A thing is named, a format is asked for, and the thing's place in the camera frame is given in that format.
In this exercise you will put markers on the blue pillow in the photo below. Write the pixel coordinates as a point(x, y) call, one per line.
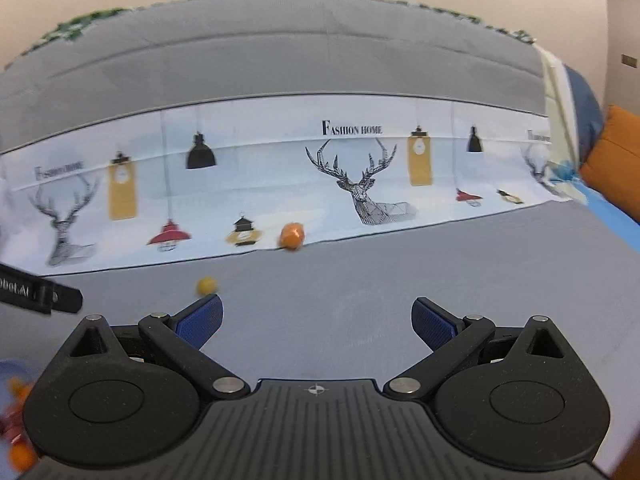
point(582, 105)

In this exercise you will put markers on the yellow-green round fruit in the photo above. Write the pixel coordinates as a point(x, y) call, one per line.
point(206, 285)

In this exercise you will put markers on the wall socket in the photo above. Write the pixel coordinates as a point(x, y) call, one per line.
point(629, 60)

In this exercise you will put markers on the orange cushion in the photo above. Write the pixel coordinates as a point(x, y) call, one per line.
point(614, 160)

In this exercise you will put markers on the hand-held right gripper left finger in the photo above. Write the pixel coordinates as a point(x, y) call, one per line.
point(201, 322)

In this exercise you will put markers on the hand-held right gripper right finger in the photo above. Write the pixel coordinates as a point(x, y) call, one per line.
point(432, 322)

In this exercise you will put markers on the red fruit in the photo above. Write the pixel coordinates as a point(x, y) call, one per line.
point(9, 425)

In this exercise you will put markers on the orange mandarin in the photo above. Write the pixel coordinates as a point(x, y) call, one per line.
point(22, 455)
point(291, 235)
point(18, 386)

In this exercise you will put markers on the blue plastic plate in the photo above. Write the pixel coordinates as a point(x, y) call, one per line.
point(6, 370)

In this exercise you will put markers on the grey printed bed sheet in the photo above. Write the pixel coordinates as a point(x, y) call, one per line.
point(320, 170)

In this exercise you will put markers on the wrapped orange mandarin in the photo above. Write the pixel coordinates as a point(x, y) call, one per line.
point(291, 235)

